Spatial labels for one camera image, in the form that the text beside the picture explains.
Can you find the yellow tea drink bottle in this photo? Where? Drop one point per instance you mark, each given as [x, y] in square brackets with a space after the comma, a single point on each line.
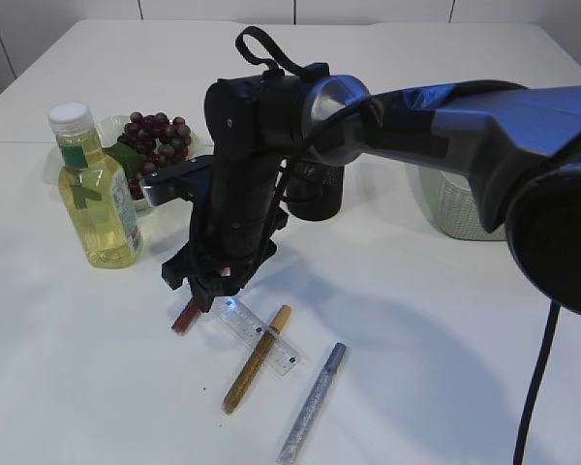
[94, 189]

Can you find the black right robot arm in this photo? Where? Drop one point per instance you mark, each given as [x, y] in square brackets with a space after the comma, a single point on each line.
[518, 148]

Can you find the gold glitter glue pen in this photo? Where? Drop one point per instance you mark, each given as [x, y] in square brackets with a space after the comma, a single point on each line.
[253, 364]

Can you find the red glitter glue pen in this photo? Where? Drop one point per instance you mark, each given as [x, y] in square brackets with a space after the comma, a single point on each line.
[186, 317]

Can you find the purple artificial grape bunch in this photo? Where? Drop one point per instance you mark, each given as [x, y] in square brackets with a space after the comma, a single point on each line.
[149, 143]

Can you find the silver glitter glue pen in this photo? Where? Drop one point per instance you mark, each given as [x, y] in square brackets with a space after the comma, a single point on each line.
[311, 407]

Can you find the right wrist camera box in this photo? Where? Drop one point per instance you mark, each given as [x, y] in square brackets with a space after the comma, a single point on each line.
[188, 181]

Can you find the green plastic woven basket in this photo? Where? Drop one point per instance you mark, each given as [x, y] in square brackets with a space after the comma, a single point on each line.
[450, 203]

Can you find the clear plastic ruler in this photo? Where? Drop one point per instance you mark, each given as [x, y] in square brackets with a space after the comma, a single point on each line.
[256, 334]

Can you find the black mesh pen holder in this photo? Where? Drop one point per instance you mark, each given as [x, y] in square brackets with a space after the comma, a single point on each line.
[315, 191]

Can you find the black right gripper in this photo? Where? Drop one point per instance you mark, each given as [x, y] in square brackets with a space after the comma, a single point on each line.
[225, 230]

